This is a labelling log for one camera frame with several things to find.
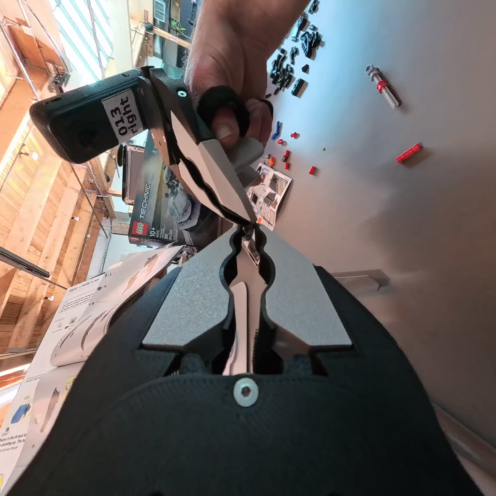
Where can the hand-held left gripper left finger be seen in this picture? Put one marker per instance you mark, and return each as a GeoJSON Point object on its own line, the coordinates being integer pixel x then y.
{"type": "Point", "coordinates": [190, 310]}

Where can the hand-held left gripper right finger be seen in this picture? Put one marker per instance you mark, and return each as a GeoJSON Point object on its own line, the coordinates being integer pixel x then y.
{"type": "Point", "coordinates": [310, 310]}

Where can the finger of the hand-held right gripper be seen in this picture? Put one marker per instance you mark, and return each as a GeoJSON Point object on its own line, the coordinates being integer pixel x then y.
{"type": "Point", "coordinates": [221, 170]}
{"type": "Point", "coordinates": [197, 190]}

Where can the dark grey lego wing assembly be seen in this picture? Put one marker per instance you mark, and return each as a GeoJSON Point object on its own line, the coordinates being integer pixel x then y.
{"type": "Point", "coordinates": [248, 271]}

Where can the grey lego axle red bush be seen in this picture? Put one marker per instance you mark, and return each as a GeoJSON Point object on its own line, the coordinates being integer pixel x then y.
{"type": "Point", "coordinates": [383, 86]}

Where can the dark lego set box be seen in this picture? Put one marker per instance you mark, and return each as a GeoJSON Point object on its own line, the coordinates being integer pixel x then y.
{"type": "Point", "coordinates": [162, 201]}

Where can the lego sticker sheet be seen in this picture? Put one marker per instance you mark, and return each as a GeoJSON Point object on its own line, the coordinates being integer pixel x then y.
{"type": "Point", "coordinates": [271, 186]}

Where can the blue lego piece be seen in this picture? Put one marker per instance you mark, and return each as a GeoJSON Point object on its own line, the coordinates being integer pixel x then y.
{"type": "Point", "coordinates": [276, 130]}

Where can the lego instruction booklet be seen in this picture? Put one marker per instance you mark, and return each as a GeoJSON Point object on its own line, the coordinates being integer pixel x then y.
{"type": "Point", "coordinates": [116, 286]}

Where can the pile of black lego pieces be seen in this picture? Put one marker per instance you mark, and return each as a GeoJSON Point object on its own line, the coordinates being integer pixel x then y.
{"type": "Point", "coordinates": [306, 38]}

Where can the long red ridged lego connector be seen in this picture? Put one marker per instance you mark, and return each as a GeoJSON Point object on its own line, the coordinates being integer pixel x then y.
{"type": "Point", "coordinates": [409, 153]}

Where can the person's right hand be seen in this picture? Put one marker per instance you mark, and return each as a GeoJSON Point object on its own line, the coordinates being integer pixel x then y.
{"type": "Point", "coordinates": [232, 46]}

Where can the black hanging light bar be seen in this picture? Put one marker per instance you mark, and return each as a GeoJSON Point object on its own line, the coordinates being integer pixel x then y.
{"type": "Point", "coordinates": [23, 261]}

